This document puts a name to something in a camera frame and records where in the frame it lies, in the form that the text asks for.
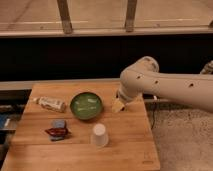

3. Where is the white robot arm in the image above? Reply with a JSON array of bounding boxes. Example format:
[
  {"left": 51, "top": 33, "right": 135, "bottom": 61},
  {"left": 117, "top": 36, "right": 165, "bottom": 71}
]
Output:
[{"left": 112, "top": 56, "right": 213, "bottom": 113}]

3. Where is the green bowl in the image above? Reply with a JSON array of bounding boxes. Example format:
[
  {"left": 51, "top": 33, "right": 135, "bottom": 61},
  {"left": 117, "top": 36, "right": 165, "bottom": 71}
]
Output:
[{"left": 70, "top": 92, "right": 103, "bottom": 120}]

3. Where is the white tube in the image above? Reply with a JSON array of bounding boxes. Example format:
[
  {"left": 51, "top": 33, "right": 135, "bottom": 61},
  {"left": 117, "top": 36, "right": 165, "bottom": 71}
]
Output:
[{"left": 33, "top": 97, "right": 66, "bottom": 113}]

